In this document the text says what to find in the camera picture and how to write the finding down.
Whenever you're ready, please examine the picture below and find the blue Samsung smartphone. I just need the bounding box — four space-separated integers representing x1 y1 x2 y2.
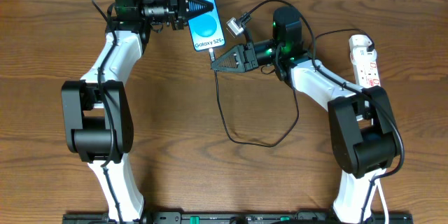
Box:
188 0 225 51

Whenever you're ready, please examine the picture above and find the black USB charging cable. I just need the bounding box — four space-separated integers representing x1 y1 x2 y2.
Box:
208 27 375 148

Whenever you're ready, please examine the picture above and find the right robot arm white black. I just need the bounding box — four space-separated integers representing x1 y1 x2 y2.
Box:
211 6 405 223

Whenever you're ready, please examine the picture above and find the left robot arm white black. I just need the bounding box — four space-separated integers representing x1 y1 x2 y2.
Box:
61 0 214 223

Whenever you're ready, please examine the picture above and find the white power strip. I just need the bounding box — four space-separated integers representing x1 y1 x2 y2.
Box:
350 48 381 88

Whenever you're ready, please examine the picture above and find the white USB wall charger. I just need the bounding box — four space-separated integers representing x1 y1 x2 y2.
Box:
349 34 375 55

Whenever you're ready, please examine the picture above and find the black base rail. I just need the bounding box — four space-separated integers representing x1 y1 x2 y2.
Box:
62 211 414 224

